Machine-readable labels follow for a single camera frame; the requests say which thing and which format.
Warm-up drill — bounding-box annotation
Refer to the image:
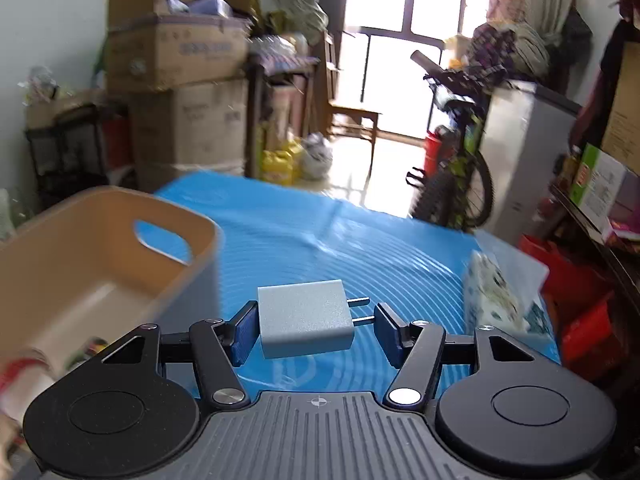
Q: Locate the white usb wall charger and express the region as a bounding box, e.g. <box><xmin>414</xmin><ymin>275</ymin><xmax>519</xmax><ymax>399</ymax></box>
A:
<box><xmin>257</xmin><ymin>280</ymin><xmax>370</xmax><ymax>360</ymax></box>

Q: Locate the beige plastic storage bin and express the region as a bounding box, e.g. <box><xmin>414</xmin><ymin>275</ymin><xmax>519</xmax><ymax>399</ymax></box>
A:
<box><xmin>1</xmin><ymin>188</ymin><xmax>221</xmax><ymax>420</ymax></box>

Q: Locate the patterned tissue box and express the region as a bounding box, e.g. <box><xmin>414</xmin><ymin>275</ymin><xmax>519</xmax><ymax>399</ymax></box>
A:
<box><xmin>463</xmin><ymin>252</ymin><xmax>552</xmax><ymax>337</ymax></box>

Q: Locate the blue silicone measuring mat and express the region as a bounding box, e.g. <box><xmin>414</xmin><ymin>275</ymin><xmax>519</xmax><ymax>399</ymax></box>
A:
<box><xmin>152</xmin><ymin>169</ymin><xmax>563</xmax><ymax>401</ymax></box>

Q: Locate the green children's bicycle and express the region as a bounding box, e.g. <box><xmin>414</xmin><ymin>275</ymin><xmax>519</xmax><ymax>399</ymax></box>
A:
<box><xmin>406</xmin><ymin>50</ymin><xmax>495</xmax><ymax>231</ymax></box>

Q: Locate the yellow oil jug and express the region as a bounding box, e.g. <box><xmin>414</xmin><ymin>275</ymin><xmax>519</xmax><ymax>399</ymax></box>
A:
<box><xmin>260</xmin><ymin>140</ymin><xmax>304</xmax><ymax>186</ymax></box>

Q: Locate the white plastic bag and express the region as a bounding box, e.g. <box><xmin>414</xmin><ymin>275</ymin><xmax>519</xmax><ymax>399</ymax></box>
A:
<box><xmin>300</xmin><ymin>132</ymin><xmax>333</xmax><ymax>180</ymax></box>

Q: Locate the large wrapped cardboard box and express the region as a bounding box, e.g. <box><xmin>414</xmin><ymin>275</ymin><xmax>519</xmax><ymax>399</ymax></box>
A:
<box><xmin>129</xmin><ymin>79</ymin><xmax>247</xmax><ymax>192</ymax></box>

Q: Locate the wooden chair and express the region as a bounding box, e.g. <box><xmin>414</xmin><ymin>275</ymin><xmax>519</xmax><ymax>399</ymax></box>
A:
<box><xmin>319</xmin><ymin>32</ymin><xmax>381</xmax><ymax>170</ymax></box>

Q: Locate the black metal rack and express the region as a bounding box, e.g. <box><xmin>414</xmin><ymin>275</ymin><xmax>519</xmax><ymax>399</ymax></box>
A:
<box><xmin>24</xmin><ymin>103</ymin><xmax>112</xmax><ymax>210</ymax></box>

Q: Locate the green white gift box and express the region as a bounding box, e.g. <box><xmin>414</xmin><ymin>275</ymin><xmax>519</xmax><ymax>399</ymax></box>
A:
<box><xmin>570</xmin><ymin>144</ymin><xmax>639</xmax><ymax>233</ymax></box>

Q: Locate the white grey cabinet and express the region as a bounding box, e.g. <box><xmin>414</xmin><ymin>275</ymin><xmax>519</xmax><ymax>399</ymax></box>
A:
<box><xmin>480</xmin><ymin>80</ymin><xmax>580</xmax><ymax>246</ymax></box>

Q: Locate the upper brown cardboard box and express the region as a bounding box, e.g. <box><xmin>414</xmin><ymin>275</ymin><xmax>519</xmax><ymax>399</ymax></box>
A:
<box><xmin>103</xmin><ymin>0</ymin><xmax>250</xmax><ymax>93</ymax></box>

